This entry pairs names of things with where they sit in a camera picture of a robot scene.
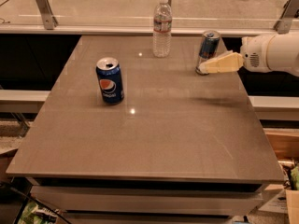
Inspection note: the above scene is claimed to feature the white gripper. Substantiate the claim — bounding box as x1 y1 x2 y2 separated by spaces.
200 35 272 74

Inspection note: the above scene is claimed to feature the Red Bull can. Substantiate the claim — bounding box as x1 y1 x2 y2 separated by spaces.
195 30 221 75

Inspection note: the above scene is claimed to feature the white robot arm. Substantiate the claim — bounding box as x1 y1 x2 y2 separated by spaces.
196 33 299 77

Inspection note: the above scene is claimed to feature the blue Pepsi can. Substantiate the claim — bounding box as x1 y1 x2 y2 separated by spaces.
95 57 124 105

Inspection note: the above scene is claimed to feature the clear plastic water bottle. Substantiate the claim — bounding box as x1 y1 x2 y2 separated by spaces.
153 0 172 58

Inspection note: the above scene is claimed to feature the cardboard box with items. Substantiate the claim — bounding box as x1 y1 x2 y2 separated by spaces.
257 157 299 224

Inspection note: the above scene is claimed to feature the white upper drawer front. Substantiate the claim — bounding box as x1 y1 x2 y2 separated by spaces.
31 186 263 216

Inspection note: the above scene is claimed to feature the green snack bag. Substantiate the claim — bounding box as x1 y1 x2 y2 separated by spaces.
17 202 57 224

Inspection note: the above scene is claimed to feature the right metal railing bracket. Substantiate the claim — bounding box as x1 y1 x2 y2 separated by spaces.
274 0 299 34

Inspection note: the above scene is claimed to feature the left metal railing bracket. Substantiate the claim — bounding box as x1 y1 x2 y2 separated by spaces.
36 0 58 30

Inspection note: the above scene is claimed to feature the black cable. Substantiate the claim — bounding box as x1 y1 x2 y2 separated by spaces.
0 181 73 224

